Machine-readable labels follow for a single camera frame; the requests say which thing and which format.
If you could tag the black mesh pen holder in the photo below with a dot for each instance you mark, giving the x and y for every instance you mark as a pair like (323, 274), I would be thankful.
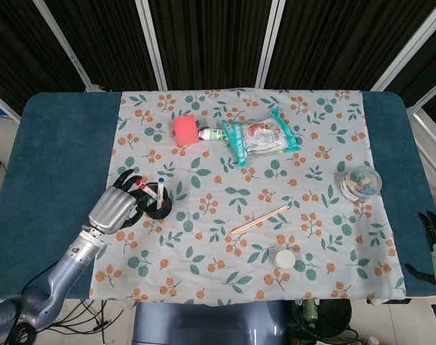
(165, 210)

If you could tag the white bottle green label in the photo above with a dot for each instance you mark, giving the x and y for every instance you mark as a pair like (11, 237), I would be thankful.
(212, 134)

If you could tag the clear jar of coloured clips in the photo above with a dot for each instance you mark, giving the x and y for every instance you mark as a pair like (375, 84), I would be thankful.
(362, 183)

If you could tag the teal fabric table cover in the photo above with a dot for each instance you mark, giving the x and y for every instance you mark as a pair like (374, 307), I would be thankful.
(59, 151)

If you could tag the black bin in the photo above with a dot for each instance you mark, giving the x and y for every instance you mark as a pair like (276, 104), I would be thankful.
(333, 320)

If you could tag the dark screen panel white frame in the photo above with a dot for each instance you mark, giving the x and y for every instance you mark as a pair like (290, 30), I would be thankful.
(106, 39)
(426, 86)
(20, 46)
(340, 39)
(211, 39)

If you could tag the blue-capped white marker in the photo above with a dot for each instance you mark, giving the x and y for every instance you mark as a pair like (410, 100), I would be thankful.
(160, 192)

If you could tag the white round lid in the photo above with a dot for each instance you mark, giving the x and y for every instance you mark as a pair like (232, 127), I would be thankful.
(285, 258)

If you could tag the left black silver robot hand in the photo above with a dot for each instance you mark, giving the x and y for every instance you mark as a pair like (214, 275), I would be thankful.
(112, 210)

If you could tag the teal clear snack bag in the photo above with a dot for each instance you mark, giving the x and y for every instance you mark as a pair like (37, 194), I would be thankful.
(261, 138)

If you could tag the floral print tablecloth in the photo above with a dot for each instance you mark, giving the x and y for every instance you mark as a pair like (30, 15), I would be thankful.
(246, 201)

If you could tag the red-capped white marker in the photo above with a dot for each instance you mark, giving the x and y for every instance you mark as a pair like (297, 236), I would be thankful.
(146, 189)

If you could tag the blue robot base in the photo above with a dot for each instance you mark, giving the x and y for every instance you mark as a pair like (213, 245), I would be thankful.
(211, 323)

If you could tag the wooden chopstick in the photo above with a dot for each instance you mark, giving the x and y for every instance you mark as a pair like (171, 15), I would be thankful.
(261, 219)
(259, 216)

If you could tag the pink sponge block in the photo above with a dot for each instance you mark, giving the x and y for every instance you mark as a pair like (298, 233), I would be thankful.
(185, 131)

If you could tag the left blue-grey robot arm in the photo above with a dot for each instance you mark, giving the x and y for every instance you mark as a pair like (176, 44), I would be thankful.
(59, 276)

